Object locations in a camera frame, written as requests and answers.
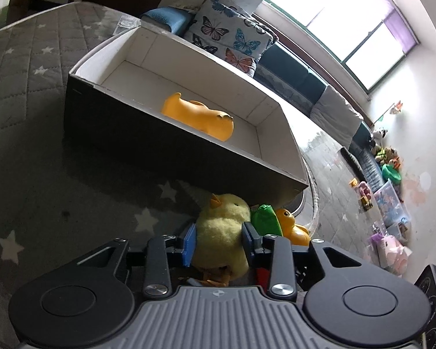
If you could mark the small pink toy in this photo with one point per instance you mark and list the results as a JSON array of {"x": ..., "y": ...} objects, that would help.
[{"x": 364, "y": 189}]

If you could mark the green plastic bowl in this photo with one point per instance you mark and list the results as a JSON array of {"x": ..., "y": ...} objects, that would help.
[{"x": 391, "y": 172}]

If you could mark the dark teal sofa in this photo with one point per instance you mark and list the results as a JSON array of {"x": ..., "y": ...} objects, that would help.
[{"x": 290, "y": 69}]

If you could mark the pile of stuffed toys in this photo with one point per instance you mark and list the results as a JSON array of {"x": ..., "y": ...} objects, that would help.
[{"x": 385, "y": 152}]

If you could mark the grey star quilted mat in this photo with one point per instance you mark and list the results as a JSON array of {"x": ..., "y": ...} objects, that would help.
[{"x": 29, "y": 116}]

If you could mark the grey sofa blanket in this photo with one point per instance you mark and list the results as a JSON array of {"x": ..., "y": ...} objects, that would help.
[{"x": 336, "y": 114}]

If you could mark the yellow toy truck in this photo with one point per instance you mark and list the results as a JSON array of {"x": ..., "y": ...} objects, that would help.
[{"x": 367, "y": 203}]

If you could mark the yellow plush chick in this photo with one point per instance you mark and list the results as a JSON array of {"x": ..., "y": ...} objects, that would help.
[{"x": 221, "y": 232}]

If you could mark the small red object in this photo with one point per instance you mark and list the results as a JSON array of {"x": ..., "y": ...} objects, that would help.
[{"x": 263, "y": 277}]

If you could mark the orange wall ornament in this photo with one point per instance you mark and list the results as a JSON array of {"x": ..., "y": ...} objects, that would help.
[{"x": 398, "y": 108}]

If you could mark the orange plastic animal toy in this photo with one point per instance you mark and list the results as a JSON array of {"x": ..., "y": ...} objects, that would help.
[{"x": 200, "y": 116}]

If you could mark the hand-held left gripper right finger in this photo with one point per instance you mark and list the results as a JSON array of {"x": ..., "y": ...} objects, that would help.
[{"x": 247, "y": 241}]

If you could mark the green plastic toy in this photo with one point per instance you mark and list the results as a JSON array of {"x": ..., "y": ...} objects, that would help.
[{"x": 265, "y": 221}]

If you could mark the yellow rubber duck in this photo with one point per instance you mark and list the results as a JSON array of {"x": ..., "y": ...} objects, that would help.
[{"x": 287, "y": 222}]

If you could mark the small clear plastic box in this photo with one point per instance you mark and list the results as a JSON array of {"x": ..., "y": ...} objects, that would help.
[{"x": 125, "y": 26}]

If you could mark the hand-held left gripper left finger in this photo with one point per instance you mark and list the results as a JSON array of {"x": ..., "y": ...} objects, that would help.
[{"x": 189, "y": 245}]

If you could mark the clear plastic storage bin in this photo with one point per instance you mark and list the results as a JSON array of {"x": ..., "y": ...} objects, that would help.
[{"x": 390, "y": 201}]

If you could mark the black and white box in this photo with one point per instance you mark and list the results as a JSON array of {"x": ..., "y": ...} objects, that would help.
[{"x": 130, "y": 134}]

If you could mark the butterfly print pillow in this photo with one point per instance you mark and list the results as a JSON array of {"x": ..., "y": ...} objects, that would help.
[{"x": 229, "y": 32}]

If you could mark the blue pillow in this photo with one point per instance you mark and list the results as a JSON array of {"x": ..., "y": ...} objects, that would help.
[{"x": 167, "y": 18}]

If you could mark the large window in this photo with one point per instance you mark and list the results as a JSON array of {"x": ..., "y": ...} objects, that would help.
[{"x": 327, "y": 11}]

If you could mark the purple curtain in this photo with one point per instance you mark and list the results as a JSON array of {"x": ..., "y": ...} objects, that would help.
[{"x": 396, "y": 18}]

